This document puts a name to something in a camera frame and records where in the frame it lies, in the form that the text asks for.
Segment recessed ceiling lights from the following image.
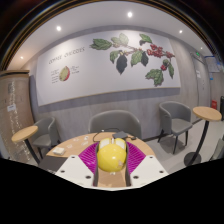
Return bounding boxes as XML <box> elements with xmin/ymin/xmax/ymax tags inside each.
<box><xmin>18</xmin><ymin>11</ymin><xmax>185</xmax><ymax>61</ymax></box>

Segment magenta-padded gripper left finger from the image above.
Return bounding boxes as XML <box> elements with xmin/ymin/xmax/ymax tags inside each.
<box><xmin>54</xmin><ymin>142</ymin><xmax>101</xmax><ymax>188</ymax></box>

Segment black cable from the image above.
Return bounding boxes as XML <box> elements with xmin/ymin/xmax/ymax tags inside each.
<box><xmin>92</xmin><ymin>128</ymin><xmax>138</xmax><ymax>143</ymax></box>

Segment grey upholstered chair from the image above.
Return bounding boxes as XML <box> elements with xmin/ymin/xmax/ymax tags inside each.
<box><xmin>87</xmin><ymin>109</ymin><xmax>143</xmax><ymax>140</ymax></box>
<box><xmin>31</xmin><ymin>116</ymin><xmax>61</xmax><ymax>160</ymax></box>
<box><xmin>157</xmin><ymin>100</ymin><xmax>195</xmax><ymax>155</ymax></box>

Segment black power brick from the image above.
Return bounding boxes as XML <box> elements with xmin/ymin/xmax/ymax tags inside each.
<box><xmin>112</xmin><ymin>130</ymin><xmax>130</xmax><ymax>140</ymax></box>

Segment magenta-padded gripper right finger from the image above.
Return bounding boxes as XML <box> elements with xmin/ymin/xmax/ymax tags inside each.
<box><xmin>124</xmin><ymin>141</ymin><xmax>170</xmax><ymax>188</ymax></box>

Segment small white box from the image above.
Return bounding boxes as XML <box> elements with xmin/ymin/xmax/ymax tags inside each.
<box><xmin>52</xmin><ymin>146</ymin><xmax>67</xmax><ymax>157</ymax></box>

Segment round wooden side table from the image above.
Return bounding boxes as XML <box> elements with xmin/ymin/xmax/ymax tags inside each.
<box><xmin>183</xmin><ymin>105</ymin><xmax>223</xmax><ymax>167</ymax></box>
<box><xmin>11</xmin><ymin>125</ymin><xmax>41</xmax><ymax>166</ymax></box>

